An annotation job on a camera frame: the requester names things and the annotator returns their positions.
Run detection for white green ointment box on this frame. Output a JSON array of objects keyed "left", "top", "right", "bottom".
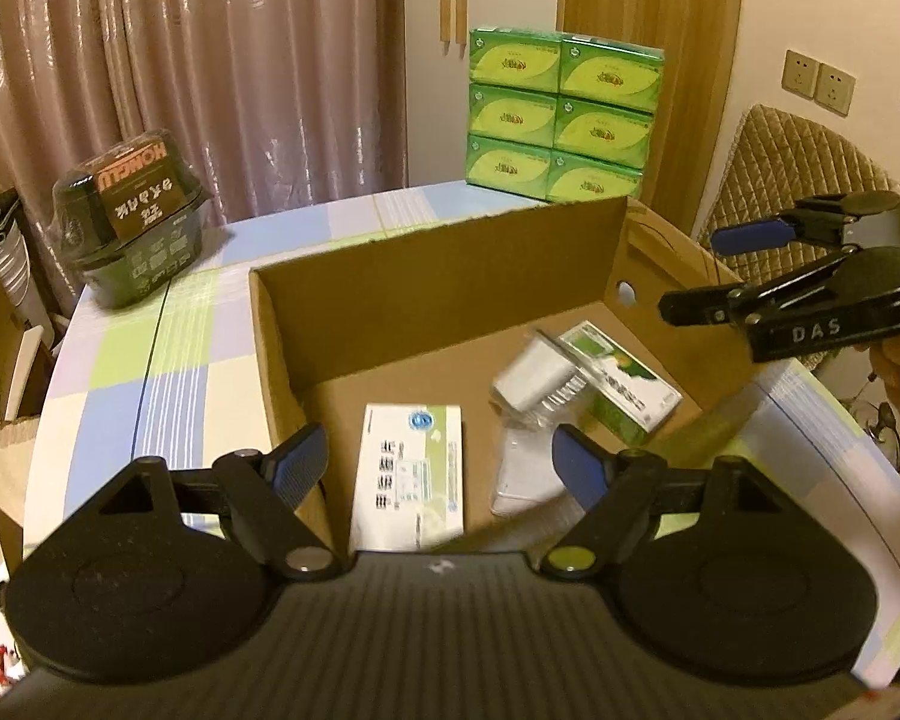
[{"left": 538, "top": 320, "right": 683, "bottom": 445}]

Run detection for brown cardboard box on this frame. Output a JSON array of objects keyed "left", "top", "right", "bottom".
[{"left": 248, "top": 199, "right": 756, "bottom": 550}]

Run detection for dark instant noodle bowl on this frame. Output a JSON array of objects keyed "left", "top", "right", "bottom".
[{"left": 53, "top": 128, "right": 209, "bottom": 309}]

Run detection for white green medicine box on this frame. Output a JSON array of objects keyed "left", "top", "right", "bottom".
[{"left": 349, "top": 403, "right": 464, "bottom": 553}]

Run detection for beige wall sockets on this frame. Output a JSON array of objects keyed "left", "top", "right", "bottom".
[{"left": 781, "top": 49, "right": 857, "bottom": 117}]

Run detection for small white packaged item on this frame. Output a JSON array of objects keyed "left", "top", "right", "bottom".
[{"left": 491, "top": 330, "right": 593, "bottom": 517}]

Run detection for green tissue pack stack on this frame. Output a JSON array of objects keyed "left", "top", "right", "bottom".
[{"left": 464, "top": 26, "right": 665, "bottom": 203}]

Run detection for quilted brown chair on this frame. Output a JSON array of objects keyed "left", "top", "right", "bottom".
[{"left": 695, "top": 104, "right": 900, "bottom": 373}]

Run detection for checkered tablecloth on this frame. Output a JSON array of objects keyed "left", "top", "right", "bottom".
[{"left": 23, "top": 182, "right": 900, "bottom": 686}]

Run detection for stacked bowls at left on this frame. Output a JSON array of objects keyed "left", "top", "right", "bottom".
[{"left": 0, "top": 188, "right": 55, "bottom": 348}]

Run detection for pink curtain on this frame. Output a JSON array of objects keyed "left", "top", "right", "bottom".
[{"left": 0, "top": 0, "right": 408, "bottom": 314}]

